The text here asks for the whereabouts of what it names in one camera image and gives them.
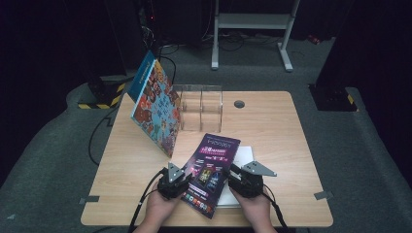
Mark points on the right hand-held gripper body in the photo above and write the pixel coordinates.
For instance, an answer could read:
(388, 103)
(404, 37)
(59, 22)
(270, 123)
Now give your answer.
(252, 181)

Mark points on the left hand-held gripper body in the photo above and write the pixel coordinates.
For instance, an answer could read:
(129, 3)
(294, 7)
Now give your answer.
(173, 186)

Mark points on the thick white book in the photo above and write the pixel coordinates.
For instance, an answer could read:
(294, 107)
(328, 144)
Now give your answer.
(244, 155)

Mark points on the purple magazine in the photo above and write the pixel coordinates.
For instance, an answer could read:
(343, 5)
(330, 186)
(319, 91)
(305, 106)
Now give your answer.
(210, 161)

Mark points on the colourful hardcover picture book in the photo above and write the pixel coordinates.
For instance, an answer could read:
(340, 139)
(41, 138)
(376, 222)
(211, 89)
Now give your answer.
(158, 110)

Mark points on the clear acrylic book rack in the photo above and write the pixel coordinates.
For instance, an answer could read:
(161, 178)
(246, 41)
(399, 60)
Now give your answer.
(207, 110)

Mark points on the thin blue picture book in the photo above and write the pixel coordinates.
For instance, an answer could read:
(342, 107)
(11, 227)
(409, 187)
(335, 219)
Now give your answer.
(141, 77)

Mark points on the person's left hand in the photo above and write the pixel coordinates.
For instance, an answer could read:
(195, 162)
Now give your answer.
(160, 208)

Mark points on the person's right hand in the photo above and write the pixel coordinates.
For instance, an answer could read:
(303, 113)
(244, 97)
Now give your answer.
(254, 210)

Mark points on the round table grommet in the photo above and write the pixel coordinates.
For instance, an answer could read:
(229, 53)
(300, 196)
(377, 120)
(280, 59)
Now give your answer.
(239, 104)

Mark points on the grey tape piece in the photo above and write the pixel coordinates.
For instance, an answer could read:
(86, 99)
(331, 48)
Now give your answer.
(89, 199)
(324, 195)

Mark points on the black base with hazard stripes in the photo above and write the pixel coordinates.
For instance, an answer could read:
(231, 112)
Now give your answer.
(103, 93)
(333, 98)

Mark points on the black equipment tower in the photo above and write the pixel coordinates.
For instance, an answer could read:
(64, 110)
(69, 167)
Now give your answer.
(149, 26)

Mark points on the small red object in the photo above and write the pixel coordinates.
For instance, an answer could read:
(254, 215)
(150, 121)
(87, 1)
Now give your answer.
(313, 39)

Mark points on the white metal stand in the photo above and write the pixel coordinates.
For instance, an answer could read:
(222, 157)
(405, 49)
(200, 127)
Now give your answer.
(252, 21)

